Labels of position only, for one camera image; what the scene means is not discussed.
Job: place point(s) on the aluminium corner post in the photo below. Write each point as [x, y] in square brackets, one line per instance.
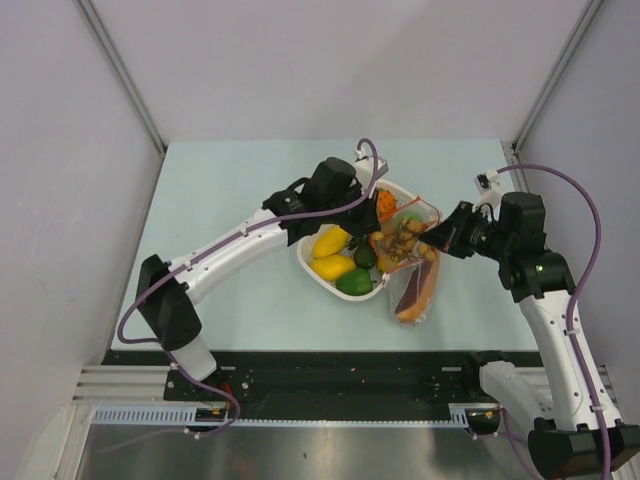
[111, 54]
[569, 51]

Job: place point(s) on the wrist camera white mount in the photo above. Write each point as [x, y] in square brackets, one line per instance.
[490, 189]
[367, 169]

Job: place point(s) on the white slotted cable duct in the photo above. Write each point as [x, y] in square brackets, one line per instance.
[205, 416]

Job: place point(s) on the yellow mango rear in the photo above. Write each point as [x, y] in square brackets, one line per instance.
[331, 242]

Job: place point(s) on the light blue table mat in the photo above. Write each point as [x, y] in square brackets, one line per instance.
[206, 189]

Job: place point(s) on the bright green apple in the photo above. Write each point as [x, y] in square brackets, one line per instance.
[407, 214]

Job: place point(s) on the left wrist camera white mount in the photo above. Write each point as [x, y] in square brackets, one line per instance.
[367, 169]

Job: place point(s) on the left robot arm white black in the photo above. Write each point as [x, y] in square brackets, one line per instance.
[337, 193]

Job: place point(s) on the yellow mango front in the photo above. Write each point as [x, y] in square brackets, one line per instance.
[332, 267]

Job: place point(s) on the orange yellow pear fruit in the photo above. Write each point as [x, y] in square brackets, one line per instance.
[384, 263]

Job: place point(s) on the brown longan bunch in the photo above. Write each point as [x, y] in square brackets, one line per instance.
[400, 241]

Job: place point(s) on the left aluminium corner post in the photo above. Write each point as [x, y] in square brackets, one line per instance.
[111, 54]

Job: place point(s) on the right aluminium corner post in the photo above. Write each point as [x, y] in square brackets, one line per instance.
[569, 51]

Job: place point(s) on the orange spiky fruit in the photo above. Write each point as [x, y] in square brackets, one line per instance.
[386, 203]

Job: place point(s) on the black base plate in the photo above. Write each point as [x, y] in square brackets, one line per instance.
[264, 380]

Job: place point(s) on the clear zip bag red zipper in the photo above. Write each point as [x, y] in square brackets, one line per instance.
[409, 267]

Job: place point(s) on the dark green avocado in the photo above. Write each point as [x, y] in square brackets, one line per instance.
[365, 257]

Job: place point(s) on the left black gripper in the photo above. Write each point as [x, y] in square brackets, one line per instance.
[367, 222]

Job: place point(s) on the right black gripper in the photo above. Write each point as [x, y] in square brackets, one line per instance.
[448, 235]

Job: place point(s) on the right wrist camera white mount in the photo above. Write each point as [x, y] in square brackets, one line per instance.
[490, 189]

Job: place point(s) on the white plastic basket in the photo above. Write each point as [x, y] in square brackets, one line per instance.
[305, 246]

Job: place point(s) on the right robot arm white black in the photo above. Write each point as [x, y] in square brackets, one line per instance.
[577, 429]

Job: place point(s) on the yellow mango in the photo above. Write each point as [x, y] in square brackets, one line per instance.
[332, 267]
[331, 242]

